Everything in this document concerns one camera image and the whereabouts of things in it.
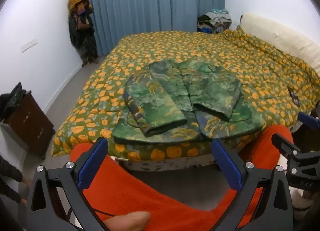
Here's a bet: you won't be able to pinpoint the green orange floral quilt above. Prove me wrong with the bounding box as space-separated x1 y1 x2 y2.
51 31 320 164

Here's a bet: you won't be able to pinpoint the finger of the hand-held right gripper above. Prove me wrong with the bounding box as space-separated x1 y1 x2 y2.
298 112 320 130
271 133 302 162

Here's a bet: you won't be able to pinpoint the dark cloth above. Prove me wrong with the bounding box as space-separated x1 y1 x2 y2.
0 82 27 121

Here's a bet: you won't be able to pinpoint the red fleece pants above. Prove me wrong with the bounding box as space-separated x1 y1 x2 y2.
69 125 294 231

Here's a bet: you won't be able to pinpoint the white wall plate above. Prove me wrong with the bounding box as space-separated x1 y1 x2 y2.
20 38 38 53

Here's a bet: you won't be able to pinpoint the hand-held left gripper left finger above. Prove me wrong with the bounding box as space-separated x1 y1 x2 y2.
26 137 109 231

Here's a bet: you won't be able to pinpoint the dark wooden nightstand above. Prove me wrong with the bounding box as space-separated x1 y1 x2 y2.
5 91 55 159

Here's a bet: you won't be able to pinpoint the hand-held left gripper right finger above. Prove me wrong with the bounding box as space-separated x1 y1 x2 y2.
211 138 295 231

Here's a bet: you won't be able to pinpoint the blue curtain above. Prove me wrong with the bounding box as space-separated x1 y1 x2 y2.
74 0 225 57

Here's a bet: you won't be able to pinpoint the cream pillow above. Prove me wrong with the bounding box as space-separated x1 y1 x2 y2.
240 13 320 77

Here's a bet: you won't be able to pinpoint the person's left hand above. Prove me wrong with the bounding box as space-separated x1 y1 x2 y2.
103 211 151 231

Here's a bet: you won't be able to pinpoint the small dark object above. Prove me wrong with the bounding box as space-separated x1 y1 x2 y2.
290 87 300 108

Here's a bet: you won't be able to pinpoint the green patterned padded jacket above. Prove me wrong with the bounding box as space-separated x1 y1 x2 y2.
111 60 265 144

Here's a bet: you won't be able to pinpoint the hanging clothes on coat rack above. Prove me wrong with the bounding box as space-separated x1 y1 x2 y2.
68 0 98 67

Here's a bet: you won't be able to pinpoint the pile of clothes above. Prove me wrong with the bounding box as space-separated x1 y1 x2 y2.
197 9 233 34

